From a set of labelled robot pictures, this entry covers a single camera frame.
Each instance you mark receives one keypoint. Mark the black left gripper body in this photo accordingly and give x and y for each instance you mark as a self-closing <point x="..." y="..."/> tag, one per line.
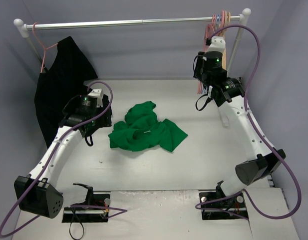
<point x="104" y="116"/>

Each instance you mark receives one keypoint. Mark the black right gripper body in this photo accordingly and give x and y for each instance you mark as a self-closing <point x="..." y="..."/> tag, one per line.
<point x="199" y="67"/>

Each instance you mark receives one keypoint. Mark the green t shirt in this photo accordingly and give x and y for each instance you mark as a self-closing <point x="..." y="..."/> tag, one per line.
<point x="141" y="130"/>

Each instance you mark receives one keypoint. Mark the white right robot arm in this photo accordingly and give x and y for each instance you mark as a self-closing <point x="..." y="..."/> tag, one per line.
<point x="229" y="96"/>

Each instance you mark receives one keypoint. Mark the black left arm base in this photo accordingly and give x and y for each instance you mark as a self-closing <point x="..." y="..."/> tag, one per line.
<point x="90" y="208"/>

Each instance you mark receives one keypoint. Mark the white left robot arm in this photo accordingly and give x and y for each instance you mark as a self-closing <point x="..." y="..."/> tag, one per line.
<point x="38" y="192"/>

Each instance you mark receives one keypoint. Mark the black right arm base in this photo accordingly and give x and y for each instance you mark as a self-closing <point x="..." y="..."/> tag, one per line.
<point x="214" y="205"/>

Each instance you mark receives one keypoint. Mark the beige plastic hanger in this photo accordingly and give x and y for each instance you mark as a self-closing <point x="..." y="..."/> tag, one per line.
<point x="222" y="34"/>

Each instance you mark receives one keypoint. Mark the black t shirt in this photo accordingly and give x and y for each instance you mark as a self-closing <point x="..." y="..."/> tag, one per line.
<point x="64" y="80"/>

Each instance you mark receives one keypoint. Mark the metal clothes rack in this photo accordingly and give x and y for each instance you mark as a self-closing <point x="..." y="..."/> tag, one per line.
<point x="24" y="29"/>

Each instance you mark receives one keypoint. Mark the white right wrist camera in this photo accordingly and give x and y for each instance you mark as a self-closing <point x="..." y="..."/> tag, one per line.
<point x="217" y="44"/>

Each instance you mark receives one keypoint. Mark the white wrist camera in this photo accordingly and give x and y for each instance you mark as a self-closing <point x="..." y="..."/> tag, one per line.
<point x="217" y="44"/>
<point x="98" y="94"/>

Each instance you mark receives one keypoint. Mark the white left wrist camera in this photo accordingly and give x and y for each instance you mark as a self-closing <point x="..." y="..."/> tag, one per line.
<point x="98" y="94"/>

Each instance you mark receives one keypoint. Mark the blue wire hanger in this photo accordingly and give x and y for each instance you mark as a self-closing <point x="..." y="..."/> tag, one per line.
<point x="211" y="28"/>

